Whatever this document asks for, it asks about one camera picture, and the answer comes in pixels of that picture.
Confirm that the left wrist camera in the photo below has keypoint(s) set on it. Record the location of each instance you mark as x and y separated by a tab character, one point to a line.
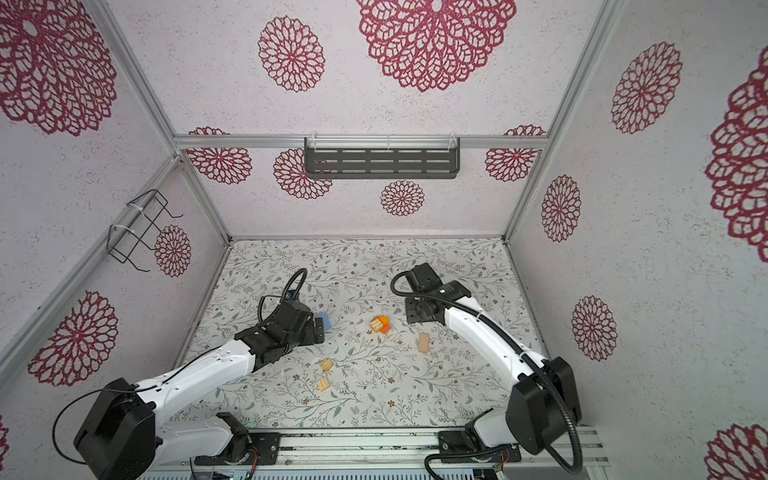
290	295

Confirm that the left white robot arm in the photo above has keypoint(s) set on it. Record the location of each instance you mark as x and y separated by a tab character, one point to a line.
127	430

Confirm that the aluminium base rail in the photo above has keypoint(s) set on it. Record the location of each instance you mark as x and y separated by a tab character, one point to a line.
402	448

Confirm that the long natural wood block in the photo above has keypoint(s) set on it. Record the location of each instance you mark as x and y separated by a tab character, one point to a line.
423	343

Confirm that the grooved natural wood block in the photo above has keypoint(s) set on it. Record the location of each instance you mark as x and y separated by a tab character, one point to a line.
375	330

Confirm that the dark grey wall shelf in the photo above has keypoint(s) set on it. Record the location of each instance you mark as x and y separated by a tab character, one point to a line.
388	160

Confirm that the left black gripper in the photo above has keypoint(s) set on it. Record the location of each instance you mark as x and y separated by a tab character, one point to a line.
311	337

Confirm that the black wire wall basket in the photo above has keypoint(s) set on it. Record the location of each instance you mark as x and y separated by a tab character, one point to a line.
125	237

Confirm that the blue wood block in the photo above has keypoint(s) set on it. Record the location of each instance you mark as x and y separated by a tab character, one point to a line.
325	320

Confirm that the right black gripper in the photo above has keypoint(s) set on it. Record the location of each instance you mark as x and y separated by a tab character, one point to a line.
409	311

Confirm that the grooved natural block front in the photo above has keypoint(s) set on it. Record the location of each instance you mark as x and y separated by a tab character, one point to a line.
323	384

